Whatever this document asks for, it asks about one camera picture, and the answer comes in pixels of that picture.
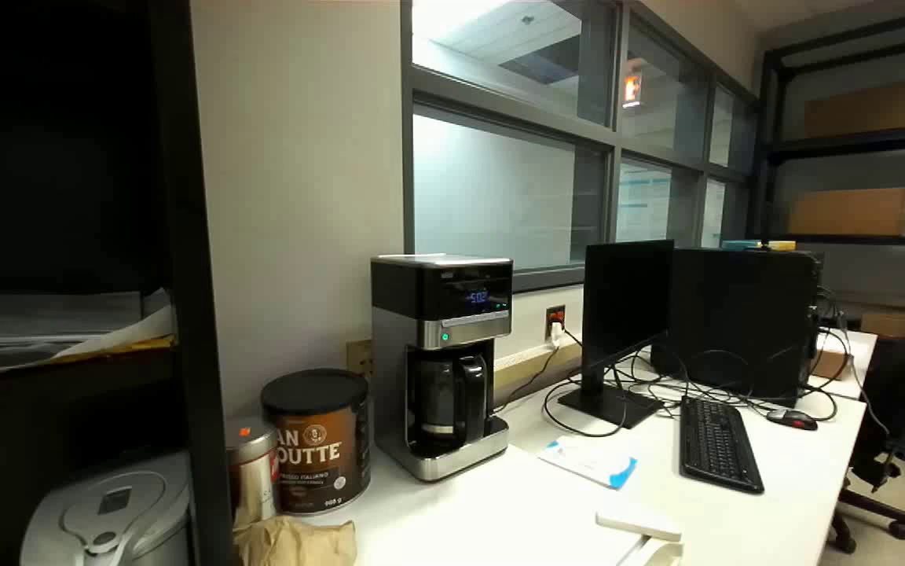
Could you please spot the black silver coffee machine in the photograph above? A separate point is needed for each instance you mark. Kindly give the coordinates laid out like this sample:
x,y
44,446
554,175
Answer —
x,y
440,294

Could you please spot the glass coffee carafe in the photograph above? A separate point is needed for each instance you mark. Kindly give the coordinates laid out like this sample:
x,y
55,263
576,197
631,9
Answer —
x,y
440,405

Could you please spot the slim black computer monitor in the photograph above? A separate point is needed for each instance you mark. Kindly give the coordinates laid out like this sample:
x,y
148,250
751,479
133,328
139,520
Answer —
x,y
625,294

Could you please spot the brown coffee can black lid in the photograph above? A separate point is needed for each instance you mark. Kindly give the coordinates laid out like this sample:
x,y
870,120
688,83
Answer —
x,y
316,451

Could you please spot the white blue paper envelope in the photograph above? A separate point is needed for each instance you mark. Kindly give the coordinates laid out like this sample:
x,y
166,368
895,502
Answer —
x,y
581,460

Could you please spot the small metal tin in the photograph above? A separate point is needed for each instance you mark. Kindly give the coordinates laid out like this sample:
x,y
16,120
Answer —
x,y
251,474

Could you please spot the black shelf unit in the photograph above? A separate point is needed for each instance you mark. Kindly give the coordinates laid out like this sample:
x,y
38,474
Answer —
x,y
185,209

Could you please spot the large black computer monitor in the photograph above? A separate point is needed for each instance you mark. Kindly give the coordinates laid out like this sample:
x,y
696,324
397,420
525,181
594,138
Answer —
x,y
735,315

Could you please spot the black computer keyboard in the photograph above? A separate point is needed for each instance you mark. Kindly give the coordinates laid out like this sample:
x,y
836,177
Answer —
x,y
719,446

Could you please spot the dark metal storage rack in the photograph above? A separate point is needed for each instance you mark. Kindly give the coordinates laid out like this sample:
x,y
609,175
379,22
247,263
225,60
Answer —
x,y
767,158

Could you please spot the black computer mouse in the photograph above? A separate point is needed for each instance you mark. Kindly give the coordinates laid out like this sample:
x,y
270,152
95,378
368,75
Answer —
x,y
798,420

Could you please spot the flat cardboard box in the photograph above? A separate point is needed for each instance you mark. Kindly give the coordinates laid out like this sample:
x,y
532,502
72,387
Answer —
x,y
849,212

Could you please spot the stack of papers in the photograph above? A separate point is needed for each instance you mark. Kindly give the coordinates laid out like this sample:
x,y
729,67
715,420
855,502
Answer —
x,y
44,319

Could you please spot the white rounded kitchen appliance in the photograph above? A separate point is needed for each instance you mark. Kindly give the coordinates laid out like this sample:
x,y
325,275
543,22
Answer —
x,y
107,515

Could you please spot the wide cardboard box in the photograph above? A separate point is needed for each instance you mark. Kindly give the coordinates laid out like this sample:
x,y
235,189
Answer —
x,y
870,107

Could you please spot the black office chair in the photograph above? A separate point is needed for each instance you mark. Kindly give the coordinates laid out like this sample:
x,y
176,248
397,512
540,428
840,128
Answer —
x,y
902,387

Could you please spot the wall power outlet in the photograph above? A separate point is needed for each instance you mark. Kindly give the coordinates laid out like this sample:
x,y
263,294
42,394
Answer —
x,y
554,319

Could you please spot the interior window with frame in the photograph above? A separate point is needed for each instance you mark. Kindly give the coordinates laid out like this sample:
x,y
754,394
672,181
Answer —
x,y
515,97

